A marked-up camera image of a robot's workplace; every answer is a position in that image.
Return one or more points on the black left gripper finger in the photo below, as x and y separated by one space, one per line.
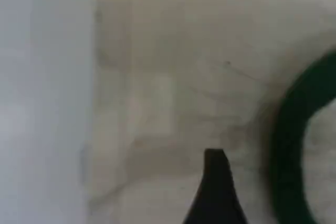
214 197

